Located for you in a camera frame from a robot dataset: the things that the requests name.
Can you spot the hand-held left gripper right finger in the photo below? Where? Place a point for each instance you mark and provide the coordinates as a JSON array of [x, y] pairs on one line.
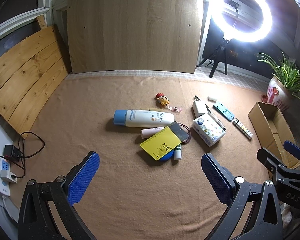
[[215, 175]]

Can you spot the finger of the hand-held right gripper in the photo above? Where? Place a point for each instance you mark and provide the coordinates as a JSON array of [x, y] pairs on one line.
[[293, 149], [268, 158]]

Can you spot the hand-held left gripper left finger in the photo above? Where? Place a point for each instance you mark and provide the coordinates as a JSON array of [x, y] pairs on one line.
[[86, 175]]

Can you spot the cardboard box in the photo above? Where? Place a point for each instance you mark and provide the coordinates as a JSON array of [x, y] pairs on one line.
[[272, 122]]

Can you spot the small white bottle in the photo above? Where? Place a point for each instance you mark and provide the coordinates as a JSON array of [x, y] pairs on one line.
[[177, 155]]

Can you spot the patterned tissue pack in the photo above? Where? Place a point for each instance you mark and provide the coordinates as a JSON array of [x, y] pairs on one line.
[[207, 131]]

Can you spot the clear ballpoint pen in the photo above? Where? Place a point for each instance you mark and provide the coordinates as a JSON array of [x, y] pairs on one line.
[[216, 118]]

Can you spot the blue plastic phone stand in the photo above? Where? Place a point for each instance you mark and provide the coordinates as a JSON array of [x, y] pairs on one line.
[[223, 111]]

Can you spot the white charger adapter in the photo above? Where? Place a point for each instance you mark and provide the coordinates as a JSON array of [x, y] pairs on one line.
[[198, 107]]

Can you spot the pink cosmetic tube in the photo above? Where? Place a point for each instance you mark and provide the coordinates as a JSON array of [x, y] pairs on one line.
[[147, 132]]

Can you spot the white eraser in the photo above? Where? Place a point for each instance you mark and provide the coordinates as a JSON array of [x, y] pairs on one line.
[[212, 98]]

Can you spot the white blue sunscreen tube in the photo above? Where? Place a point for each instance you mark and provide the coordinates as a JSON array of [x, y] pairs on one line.
[[140, 118]]

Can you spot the cartoon doll badge clip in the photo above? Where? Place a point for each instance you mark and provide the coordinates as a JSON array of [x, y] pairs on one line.
[[162, 100]]

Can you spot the person's right forearm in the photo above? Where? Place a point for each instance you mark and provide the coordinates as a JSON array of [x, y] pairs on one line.
[[288, 210]]

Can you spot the pastel tablet strip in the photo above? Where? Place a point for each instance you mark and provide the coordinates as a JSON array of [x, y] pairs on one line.
[[242, 128]]

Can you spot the white red flower pot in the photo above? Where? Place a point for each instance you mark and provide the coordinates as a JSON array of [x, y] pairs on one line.
[[277, 92]]

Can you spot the yellow black notepad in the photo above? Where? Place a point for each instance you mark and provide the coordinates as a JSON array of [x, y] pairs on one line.
[[160, 142]]

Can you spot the green spider plant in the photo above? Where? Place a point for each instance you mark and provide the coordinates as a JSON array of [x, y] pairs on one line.
[[287, 72]]

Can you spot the black power adapter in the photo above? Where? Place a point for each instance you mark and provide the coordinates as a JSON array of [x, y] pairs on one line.
[[12, 152]]

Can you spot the white plug adapter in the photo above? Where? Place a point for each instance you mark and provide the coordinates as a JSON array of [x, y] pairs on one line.
[[7, 176]]

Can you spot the metal nail clipper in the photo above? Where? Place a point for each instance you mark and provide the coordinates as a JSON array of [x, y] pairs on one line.
[[197, 97]]

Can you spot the white power strip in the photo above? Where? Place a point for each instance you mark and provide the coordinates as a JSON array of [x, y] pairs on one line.
[[2, 187]]

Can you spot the wooden clothespin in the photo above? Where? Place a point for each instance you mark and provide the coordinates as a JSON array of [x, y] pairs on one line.
[[146, 109]]

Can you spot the pine slatted board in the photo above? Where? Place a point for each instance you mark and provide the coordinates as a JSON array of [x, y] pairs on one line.
[[27, 80]]

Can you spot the light wooden board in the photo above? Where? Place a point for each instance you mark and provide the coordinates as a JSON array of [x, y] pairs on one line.
[[135, 30]]

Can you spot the white window frame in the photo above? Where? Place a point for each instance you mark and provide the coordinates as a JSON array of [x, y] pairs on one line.
[[20, 16]]

